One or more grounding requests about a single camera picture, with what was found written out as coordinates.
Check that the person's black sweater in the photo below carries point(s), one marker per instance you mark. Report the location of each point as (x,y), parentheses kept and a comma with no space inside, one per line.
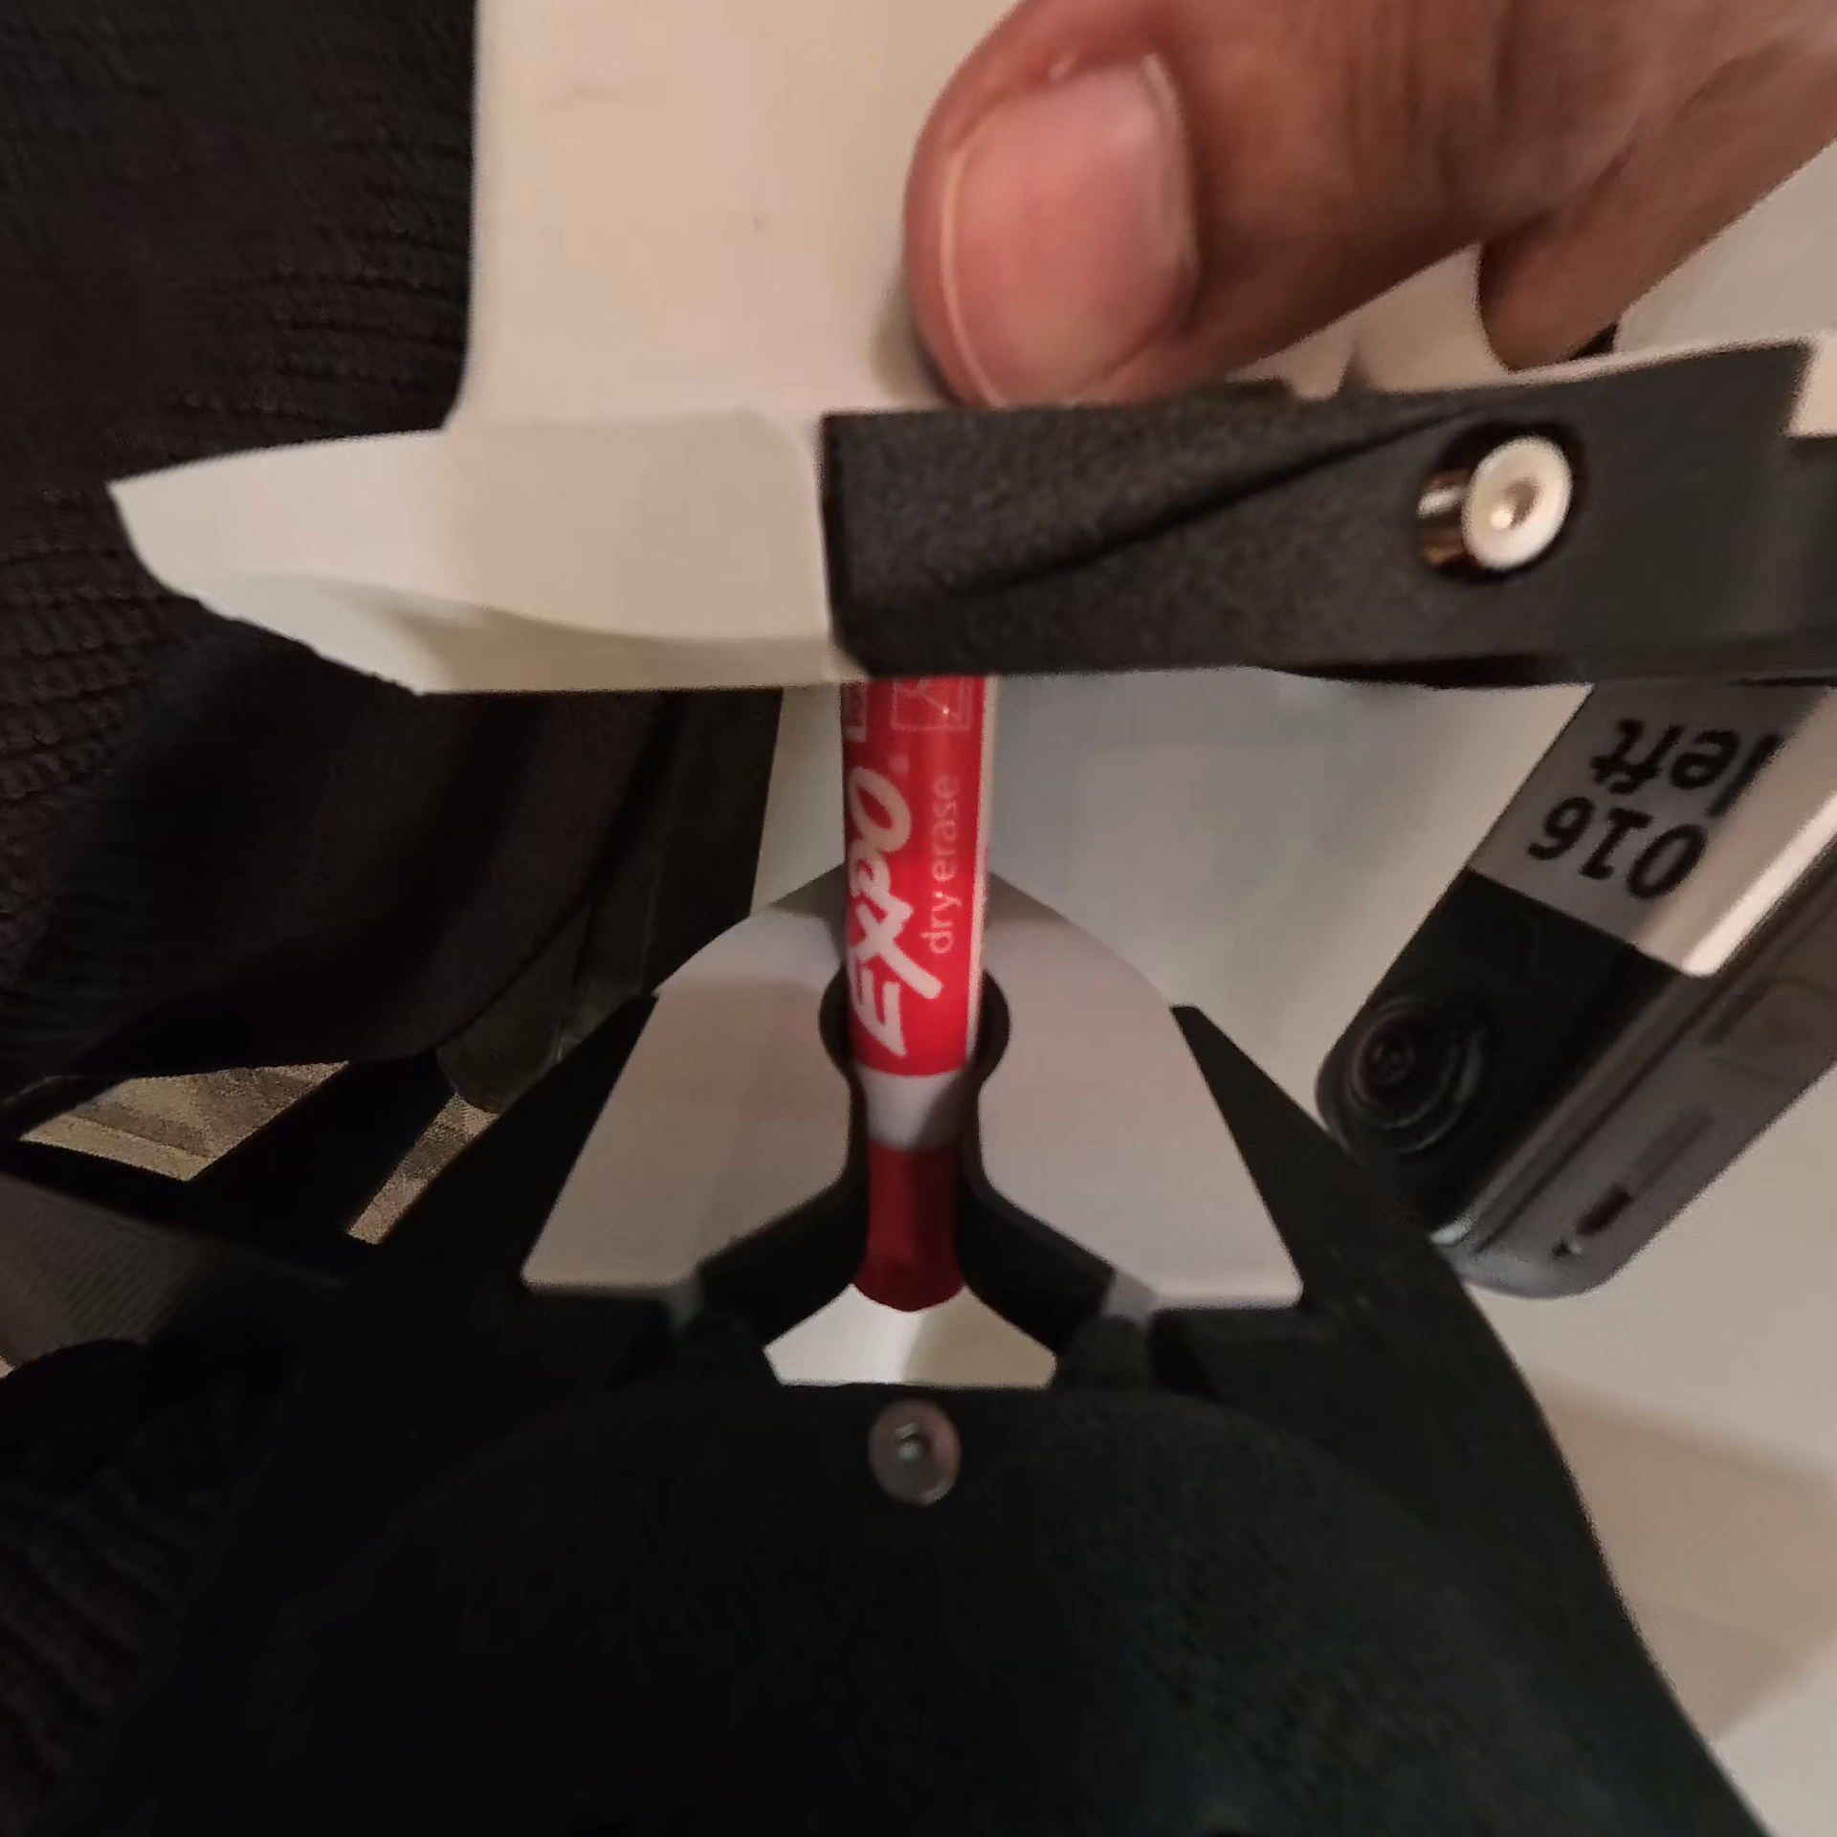
(215,788)

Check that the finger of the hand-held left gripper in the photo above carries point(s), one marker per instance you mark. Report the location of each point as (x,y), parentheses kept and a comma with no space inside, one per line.
(502,559)

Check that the red dry erase marker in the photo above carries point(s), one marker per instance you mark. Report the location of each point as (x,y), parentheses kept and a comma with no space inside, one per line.
(912,918)

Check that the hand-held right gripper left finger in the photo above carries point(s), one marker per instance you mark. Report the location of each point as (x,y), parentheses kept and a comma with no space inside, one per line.
(690,1133)

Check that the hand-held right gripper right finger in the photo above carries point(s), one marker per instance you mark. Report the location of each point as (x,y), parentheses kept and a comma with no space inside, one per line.
(1134,1133)

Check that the person's left hand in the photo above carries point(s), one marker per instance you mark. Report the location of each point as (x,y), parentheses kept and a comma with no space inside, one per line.
(1293,143)

